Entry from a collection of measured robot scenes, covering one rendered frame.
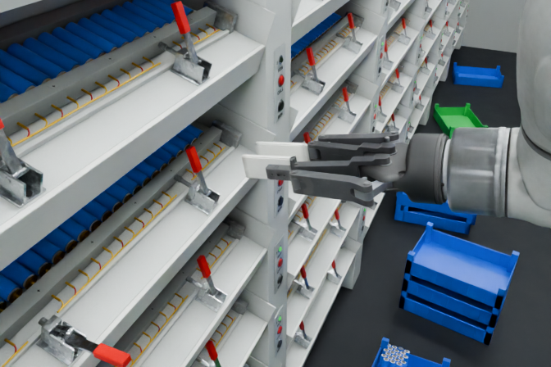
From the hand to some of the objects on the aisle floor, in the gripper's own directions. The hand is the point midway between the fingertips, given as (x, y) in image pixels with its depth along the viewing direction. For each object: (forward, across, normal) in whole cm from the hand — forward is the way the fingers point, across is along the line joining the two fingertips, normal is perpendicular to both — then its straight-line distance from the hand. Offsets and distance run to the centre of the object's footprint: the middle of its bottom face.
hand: (275, 160), depth 64 cm
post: (+38, +20, -98) cm, 107 cm away
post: (+38, +90, -98) cm, 139 cm away
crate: (+1, +46, -100) cm, 110 cm away
